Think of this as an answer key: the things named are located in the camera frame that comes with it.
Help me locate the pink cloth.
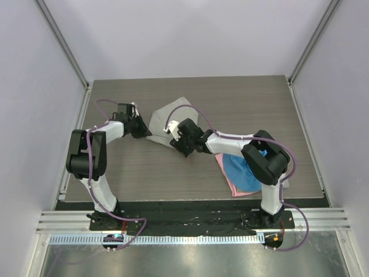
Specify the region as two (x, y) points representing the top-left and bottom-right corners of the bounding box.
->
(215, 154), (261, 197)

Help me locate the white slotted cable duct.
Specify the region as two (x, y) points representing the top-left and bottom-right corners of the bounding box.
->
(49, 233), (265, 245)

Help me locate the aluminium front rail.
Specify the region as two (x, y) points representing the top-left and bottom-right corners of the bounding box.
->
(36, 208), (351, 233)

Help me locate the grey cloth napkin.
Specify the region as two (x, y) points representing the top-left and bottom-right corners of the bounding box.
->
(146, 97), (199, 148)

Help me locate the left aluminium frame post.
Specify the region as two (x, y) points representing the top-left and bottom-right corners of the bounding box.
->
(36, 0), (93, 90)

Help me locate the blue cloth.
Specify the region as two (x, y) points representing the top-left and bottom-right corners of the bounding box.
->
(222, 154), (261, 193)

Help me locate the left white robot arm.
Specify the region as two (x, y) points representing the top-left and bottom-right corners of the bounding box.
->
(66, 103), (151, 230)

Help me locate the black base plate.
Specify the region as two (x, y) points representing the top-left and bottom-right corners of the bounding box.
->
(87, 200), (295, 237)

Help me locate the aluminium frame post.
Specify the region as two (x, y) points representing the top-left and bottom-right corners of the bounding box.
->
(36, 0), (93, 90)
(288, 0), (344, 86)

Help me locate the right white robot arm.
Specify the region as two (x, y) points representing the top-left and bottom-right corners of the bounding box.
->
(165, 118), (290, 228)

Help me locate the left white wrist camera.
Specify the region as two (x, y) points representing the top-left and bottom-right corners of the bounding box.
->
(131, 102), (140, 118)

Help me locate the right aluminium frame post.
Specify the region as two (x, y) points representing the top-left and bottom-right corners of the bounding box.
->
(288, 0), (344, 86)

